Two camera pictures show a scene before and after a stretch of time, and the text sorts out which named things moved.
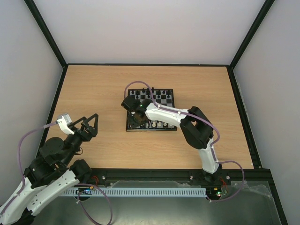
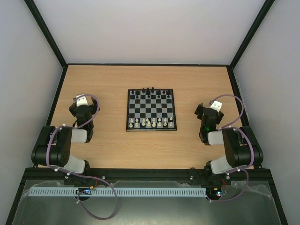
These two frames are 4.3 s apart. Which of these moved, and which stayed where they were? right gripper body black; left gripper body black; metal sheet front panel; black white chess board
Moved: right gripper body black; left gripper body black
Stayed: black white chess board; metal sheet front panel
